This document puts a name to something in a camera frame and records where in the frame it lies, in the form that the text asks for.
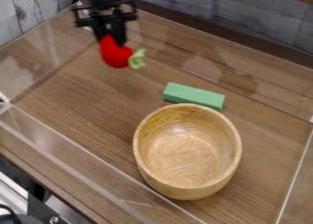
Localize clear acrylic tray walls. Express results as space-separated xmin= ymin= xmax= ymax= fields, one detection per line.
xmin=0 ymin=11 xmax=313 ymax=224

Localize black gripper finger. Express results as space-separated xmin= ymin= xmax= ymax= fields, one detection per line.
xmin=111 ymin=19 xmax=127 ymax=46
xmin=90 ymin=21 xmax=106 ymax=40

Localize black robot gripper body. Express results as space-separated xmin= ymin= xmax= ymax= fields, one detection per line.
xmin=70 ymin=0 xmax=136 ymax=27

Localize red felt strawberry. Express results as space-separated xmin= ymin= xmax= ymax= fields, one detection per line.
xmin=98 ymin=35 xmax=145 ymax=69

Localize black cable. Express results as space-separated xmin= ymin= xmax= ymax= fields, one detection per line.
xmin=0 ymin=203 xmax=21 ymax=224

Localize black metal bracket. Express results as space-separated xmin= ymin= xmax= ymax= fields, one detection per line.
xmin=26 ymin=194 xmax=69 ymax=224

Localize wooden oval bowl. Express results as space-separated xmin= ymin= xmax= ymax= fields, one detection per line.
xmin=133 ymin=103 xmax=243 ymax=200

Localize green foam block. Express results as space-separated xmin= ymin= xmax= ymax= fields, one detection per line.
xmin=163 ymin=82 xmax=224 ymax=112

